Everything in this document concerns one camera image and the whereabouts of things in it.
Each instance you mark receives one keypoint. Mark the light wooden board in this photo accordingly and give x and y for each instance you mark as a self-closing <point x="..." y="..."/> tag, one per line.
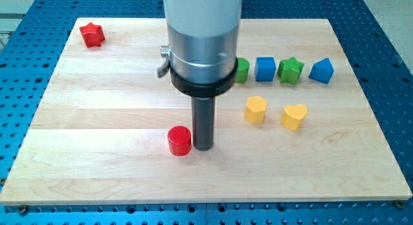
<point x="99" y="133"/>

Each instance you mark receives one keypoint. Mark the green star block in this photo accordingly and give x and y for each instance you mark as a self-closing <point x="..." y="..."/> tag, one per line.
<point x="289" y="70"/>

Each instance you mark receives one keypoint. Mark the green cylinder block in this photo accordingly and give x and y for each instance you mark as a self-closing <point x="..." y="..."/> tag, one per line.
<point x="242" y="70"/>

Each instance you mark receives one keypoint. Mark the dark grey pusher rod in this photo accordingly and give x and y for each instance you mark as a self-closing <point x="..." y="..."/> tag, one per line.
<point x="203" y="117"/>

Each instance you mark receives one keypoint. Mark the blue cube block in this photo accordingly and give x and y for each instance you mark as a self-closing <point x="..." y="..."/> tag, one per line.
<point x="265" y="69"/>

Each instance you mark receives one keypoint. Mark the blue pentagon block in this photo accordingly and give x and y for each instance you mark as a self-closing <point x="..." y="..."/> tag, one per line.
<point x="322" y="71"/>

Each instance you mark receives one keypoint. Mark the yellow hexagon block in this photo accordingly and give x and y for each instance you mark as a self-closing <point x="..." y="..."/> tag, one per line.
<point x="255" y="109"/>

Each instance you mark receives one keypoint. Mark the red star block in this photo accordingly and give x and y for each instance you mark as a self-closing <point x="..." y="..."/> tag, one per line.
<point x="92" y="35"/>

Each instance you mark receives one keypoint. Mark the red cylinder block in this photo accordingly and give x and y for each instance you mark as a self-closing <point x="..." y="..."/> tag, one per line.
<point x="179" y="140"/>

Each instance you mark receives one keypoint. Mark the blue perforated metal base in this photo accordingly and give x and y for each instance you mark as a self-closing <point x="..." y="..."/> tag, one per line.
<point x="33" y="50"/>

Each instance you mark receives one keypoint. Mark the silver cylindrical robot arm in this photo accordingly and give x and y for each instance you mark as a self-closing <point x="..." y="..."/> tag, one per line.
<point x="202" y="41"/>

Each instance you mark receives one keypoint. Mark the yellow heart block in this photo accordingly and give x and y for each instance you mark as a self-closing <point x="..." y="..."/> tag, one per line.
<point x="293" y="116"/>

